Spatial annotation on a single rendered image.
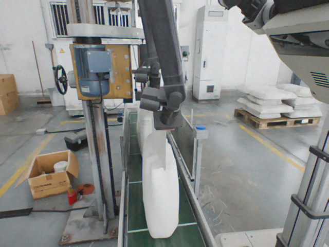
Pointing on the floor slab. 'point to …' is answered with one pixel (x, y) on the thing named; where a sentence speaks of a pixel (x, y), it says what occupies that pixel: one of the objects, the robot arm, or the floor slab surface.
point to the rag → (85, 189)
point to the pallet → (261, 123)
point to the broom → (40, 85)
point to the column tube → (85, 6)
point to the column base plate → (90, 222)
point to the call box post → (198, 167)
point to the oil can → (71, 195)
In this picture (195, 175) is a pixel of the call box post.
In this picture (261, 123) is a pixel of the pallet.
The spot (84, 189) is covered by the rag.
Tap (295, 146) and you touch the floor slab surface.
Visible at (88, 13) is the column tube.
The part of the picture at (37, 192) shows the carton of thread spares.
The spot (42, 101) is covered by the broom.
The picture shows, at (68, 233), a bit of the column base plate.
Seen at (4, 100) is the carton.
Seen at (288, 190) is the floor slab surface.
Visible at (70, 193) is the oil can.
